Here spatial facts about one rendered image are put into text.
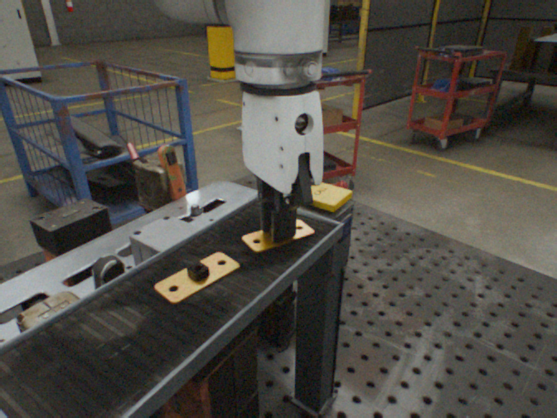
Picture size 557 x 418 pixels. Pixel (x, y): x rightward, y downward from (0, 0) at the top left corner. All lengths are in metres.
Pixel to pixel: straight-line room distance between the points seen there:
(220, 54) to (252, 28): 7.38
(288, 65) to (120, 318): 0.27
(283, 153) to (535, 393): 0.80
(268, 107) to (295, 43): 0.06
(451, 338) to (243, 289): 0.74
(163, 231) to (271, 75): 0.32
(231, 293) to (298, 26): 0.25
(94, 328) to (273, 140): 0.23
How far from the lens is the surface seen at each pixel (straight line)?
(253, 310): 0.38
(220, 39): 7.73
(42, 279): 0.78
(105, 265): 0.57
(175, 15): 0.41
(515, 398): 1.01
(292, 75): 0.38
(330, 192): 0.60
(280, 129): 0.38
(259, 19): 0.37
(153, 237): 0.60
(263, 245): 0.46
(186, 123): 2.77
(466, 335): 1.10
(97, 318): 0.41
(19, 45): 8.65
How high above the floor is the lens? 1.42
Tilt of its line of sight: 29 degrees down
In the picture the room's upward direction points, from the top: straight up
